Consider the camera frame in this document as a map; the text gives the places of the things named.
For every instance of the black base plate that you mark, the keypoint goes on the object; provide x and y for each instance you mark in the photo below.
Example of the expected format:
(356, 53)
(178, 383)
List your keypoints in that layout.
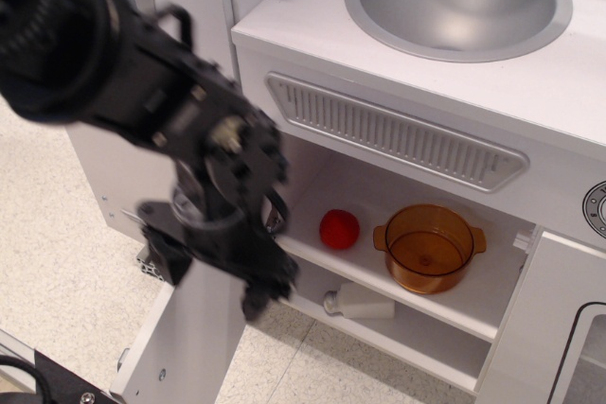
(53, 383)

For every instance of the silver vent grille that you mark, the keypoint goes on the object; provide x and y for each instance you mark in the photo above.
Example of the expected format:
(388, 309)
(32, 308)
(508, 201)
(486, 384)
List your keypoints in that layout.
(418, 143)

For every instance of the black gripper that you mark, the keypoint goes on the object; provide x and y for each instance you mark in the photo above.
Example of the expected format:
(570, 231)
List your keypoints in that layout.
(238, 244)

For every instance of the silver round sink bowl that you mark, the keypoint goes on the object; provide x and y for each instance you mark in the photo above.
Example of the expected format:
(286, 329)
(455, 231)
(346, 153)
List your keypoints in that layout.
(467, 31)

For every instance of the white oven door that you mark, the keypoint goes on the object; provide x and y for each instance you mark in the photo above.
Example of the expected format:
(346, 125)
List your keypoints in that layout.
(581, 374)

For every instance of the aluminium extrusion foot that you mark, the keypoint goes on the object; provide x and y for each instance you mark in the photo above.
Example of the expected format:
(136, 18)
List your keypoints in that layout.
(152, 263)

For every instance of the white cabinet door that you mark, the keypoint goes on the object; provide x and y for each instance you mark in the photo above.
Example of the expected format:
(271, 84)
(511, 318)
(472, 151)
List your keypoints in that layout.
(183, 351)

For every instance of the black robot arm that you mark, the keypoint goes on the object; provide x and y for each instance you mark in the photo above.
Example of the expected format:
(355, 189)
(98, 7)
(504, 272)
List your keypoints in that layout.
(105, 64)

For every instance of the silver oven dial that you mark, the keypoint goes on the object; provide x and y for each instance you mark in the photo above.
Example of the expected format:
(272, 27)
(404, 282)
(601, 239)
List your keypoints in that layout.
(593, 208)

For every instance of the orange transparent pot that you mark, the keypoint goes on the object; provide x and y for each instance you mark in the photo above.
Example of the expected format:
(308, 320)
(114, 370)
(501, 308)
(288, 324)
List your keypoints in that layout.
(428, 248)

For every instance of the white toy kitchen cabinet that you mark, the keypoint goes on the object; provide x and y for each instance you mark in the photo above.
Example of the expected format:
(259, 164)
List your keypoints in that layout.
(516, 147)

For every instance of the white plastic bottle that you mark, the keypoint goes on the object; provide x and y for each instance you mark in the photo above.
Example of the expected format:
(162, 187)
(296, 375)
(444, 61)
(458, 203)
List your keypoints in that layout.
(354, 301)

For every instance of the red ball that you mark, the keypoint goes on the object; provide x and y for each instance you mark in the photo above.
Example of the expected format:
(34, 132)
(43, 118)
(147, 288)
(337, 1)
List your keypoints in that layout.
(339, 229)

